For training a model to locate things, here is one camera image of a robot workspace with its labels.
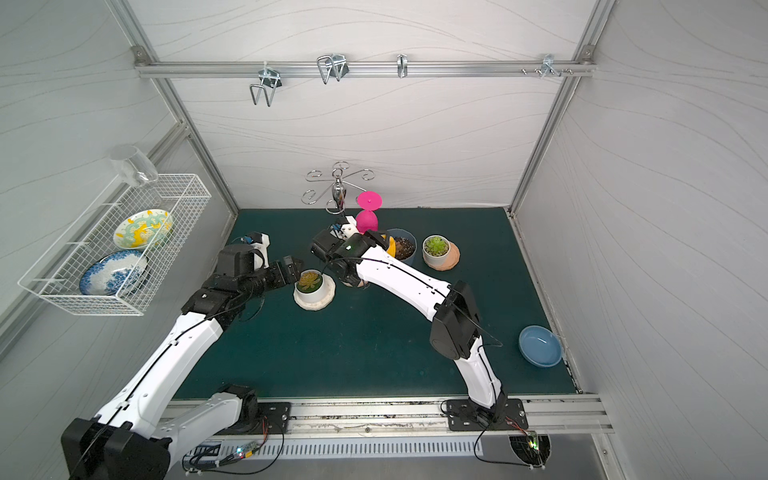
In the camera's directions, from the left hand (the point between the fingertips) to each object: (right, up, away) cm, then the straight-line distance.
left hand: (290, 265), depth 78 cm
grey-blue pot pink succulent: (+32, +5, +20) cm, 38 cm away
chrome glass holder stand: (+11, +21, +11) cm, 26 cm away
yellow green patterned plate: (-33, +10, -8) cm, 35 cm away
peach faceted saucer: (+48, -1, +26) cm, 55 cm away
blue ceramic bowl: (+70, -24, +7) cm, 75 cm away
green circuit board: (-7, -42, -10) cm, 44 cm away
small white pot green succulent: (+41, +4, +18) cm, 45 cm away
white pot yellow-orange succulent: (+2, -8, +12) cm, 15 cm away
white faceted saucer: (+5, -14, +16) cm, 22 cm away
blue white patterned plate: (-32, 0, -16) cm, 36 cm away
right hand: (+26, +8, 0) cm, 27 cm away
